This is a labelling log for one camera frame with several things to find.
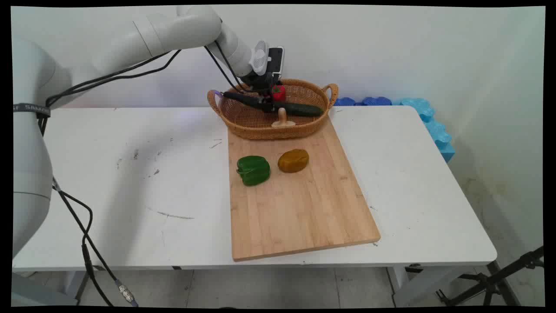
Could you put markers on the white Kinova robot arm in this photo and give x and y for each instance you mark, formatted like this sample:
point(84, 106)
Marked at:
point(39, 130)

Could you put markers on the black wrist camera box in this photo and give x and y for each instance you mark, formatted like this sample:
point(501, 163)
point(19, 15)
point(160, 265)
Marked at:
point(276, 60)

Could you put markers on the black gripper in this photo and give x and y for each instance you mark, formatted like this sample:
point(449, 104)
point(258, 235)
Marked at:
point(260, 81)

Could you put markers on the black tripod stand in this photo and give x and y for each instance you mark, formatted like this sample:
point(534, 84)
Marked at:
point(491, 282)

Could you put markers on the bamboo cutting board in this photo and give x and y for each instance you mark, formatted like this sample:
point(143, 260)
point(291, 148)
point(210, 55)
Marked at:
point(299, 204)

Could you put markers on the red toy bell pepper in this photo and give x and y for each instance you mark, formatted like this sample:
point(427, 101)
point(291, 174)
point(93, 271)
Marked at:
point(279, 93)

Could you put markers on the mustard yellow toy pepper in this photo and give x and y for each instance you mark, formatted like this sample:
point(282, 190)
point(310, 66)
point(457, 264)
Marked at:
point(293, 160)

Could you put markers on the beige wooden toy mushroom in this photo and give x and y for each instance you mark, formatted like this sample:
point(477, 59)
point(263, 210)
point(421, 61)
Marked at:
point(282, 119)

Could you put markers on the light blue foam piece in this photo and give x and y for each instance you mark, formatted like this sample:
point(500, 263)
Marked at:
point(447, 152)
point(438, 132)
point(418, 108)

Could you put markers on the green toy bell pepper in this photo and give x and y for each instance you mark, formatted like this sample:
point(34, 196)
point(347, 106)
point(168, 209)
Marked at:
point(253, 170)

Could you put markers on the white table leg with foot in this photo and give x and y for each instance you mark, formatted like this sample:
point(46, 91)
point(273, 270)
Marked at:
point(417, 287)

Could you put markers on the white ribbed camera mount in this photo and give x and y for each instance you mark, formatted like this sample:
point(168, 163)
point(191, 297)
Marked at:
point(259, 57)

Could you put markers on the dark blue foam piece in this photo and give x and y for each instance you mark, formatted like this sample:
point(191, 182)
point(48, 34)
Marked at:
point(376, 101)
point(345, 101)

